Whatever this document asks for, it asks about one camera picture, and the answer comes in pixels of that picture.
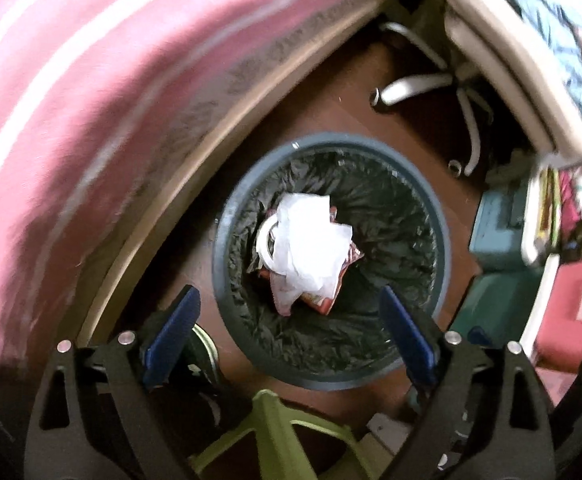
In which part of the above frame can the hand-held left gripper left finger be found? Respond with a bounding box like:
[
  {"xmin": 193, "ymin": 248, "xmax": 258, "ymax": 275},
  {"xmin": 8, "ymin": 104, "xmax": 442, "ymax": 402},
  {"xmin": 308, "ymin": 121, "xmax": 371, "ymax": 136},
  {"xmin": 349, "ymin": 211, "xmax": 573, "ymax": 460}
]
[{"xmin": 23, "ymin": 284, "xmax": 202, "ymax": 480}]

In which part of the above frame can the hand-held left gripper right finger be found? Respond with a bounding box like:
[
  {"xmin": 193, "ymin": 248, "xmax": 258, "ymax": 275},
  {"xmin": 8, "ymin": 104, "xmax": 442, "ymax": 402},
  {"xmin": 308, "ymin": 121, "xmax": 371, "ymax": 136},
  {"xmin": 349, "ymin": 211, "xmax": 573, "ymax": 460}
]
[{"xmin": 377, "ymin": 284, "xmax": 558, "ymax": 480}]

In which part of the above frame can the round dark trash bin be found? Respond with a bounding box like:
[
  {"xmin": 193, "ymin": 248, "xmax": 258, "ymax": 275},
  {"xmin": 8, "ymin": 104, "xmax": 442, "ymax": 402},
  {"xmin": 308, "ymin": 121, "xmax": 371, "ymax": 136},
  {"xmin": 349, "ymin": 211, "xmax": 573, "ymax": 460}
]
[{"xmin": 212, "ymin": 132, "xmax": 453, "ymax": 392}]

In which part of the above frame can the white tape ring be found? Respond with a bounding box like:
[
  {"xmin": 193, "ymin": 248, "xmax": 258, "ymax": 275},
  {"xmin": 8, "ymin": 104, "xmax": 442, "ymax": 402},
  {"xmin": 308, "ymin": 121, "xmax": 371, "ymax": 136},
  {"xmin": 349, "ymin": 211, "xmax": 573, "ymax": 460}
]
[{"xmin": 255, "ymin": 212, "xmax": 285, "ymax": 274}]

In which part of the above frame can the white tissue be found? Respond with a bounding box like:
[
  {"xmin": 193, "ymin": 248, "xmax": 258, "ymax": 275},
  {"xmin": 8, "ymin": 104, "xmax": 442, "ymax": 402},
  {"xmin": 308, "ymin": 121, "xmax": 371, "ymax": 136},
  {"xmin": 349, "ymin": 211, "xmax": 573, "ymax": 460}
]
[{"xmin": 270, "ymin": 192, "xmax": 355, "ymax": 307}]

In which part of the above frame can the dark shoe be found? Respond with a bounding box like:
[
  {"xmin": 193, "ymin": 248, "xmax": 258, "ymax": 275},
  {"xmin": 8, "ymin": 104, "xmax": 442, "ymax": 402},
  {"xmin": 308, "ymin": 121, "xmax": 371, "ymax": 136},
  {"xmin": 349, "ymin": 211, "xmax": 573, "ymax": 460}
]
[{"xmin": 185, "ymin": 322, "xmax": 223, "ymax": 412}]

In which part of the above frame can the red snack wrapper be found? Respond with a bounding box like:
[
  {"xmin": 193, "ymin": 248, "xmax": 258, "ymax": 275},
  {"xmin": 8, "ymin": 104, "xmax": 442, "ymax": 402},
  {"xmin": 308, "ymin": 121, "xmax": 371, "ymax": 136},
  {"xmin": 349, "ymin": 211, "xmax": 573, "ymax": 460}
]
[{"xmin": 258, "ymin": 236, "xmax": 365, "ymax": 317}]

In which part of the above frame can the black bin liner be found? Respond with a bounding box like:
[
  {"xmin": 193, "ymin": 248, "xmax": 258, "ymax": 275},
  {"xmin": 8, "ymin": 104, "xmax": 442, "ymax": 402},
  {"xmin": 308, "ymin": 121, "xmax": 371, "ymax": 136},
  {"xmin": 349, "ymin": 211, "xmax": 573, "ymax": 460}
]
[{"xmin": 223, "ymin": 147, "xmax": 442, "ymax": 377}]

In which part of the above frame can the teal box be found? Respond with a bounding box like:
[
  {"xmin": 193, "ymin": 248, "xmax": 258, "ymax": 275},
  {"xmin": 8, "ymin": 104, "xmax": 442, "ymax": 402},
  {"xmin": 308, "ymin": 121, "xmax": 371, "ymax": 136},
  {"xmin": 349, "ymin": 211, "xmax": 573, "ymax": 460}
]
[{"xmin": 468, "ymin": 186, "xmax": 538, "ymax": 272}]

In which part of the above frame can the green plastic stool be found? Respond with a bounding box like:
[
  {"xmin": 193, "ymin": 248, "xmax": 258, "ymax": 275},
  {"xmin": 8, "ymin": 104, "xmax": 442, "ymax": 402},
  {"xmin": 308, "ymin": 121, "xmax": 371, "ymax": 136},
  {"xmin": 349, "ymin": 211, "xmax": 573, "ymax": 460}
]
[{"xmin": 188, "ymin": 389, "xmax": 373, "ymax": 480}]

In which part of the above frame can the red box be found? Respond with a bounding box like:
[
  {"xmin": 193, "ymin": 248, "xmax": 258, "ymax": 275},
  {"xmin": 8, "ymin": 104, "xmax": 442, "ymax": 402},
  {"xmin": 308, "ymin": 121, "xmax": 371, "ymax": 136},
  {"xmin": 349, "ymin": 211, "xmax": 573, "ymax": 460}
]
[{"xmin": 530, "ymin": 254, "xmax": 582, "ymax": 377}]

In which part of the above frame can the colourful printed book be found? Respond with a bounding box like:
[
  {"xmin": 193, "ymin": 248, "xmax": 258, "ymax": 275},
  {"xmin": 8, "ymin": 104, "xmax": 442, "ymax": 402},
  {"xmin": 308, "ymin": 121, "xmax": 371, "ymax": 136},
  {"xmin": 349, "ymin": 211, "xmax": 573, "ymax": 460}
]
[{"xmin": 520, "ymin": 164, "xmax": 563, "ymax": 267}]

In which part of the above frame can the bed with pink striped sheet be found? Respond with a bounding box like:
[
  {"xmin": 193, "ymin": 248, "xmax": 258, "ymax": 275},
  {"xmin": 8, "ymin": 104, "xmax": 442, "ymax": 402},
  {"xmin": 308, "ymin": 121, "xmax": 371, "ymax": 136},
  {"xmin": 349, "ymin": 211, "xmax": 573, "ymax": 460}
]
[{"xmin": 0, "ymin": 0, "xmax": 424, "ymax": 363}]

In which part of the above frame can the cream leather office chair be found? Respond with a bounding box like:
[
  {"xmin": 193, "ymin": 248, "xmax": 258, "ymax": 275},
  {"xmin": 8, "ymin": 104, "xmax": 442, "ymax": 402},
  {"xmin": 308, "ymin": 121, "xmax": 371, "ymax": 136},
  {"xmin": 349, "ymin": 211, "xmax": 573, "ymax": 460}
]
[{"xmin": 371, "ymin": 0, "xmax": 582, "ymax": 177}]

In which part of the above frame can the blue clothing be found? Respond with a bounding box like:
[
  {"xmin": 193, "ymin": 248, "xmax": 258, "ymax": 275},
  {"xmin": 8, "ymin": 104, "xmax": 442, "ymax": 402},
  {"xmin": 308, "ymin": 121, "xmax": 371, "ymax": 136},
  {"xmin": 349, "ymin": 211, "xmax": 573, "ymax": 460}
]
[{"xmin": 475, "ymin": 0, "xmax": 582, "ymax": 127}]

